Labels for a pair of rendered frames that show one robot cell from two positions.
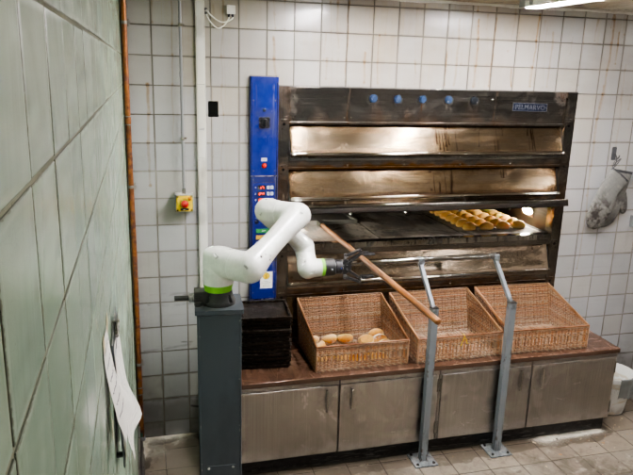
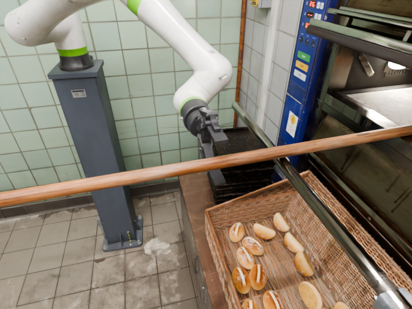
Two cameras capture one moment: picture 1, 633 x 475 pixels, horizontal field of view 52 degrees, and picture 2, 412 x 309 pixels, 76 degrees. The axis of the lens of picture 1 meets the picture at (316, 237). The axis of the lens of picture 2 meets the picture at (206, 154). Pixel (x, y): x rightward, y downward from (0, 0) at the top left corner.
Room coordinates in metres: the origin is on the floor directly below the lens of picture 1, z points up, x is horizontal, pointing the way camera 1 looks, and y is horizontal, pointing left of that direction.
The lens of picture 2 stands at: (3.27, -0.79, 1.57)
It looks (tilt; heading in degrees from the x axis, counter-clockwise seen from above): 35 degrees down; 91
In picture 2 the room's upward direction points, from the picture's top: straight up
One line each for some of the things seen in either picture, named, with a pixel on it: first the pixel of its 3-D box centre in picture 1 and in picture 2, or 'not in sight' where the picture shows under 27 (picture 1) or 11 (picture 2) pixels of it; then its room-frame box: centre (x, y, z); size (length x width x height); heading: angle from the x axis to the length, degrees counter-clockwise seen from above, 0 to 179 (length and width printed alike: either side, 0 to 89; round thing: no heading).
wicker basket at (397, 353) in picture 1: (350, 329); (286, 254); (3.55, -0.22, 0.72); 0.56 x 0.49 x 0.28; 106
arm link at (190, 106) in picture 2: (329, 267); (198, 116); (3.23, -0.07, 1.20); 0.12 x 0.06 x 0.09; 16
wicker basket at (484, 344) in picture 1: (443, 322); not in sight; (3.70, -0.79, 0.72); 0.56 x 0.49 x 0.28; 106
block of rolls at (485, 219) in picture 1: (476, 216); not in sight; (4.53, -1.14, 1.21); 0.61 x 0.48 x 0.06; 15
